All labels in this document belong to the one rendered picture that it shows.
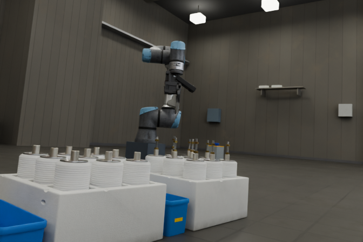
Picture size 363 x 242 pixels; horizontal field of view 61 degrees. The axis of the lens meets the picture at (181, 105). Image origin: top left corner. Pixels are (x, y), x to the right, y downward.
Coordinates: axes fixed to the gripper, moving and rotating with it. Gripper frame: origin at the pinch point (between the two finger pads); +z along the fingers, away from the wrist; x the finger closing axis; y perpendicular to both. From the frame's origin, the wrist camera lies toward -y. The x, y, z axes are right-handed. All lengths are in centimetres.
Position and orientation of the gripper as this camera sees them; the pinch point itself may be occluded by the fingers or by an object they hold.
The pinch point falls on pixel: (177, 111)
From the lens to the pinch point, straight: 154.8
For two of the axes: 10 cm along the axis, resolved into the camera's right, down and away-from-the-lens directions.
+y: -9.9, -0.8, -0.8
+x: 0.9, -1.1, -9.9
